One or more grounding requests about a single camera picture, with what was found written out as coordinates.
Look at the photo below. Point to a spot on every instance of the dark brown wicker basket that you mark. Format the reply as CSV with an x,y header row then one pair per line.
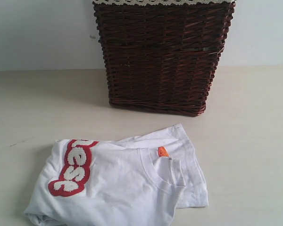
x,y
162,58

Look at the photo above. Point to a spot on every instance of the white t-shirt red lettering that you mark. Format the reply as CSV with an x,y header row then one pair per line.
x,y
118,183

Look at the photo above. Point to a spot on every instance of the orange shirt neck label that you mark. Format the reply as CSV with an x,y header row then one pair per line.
x,y
162,152

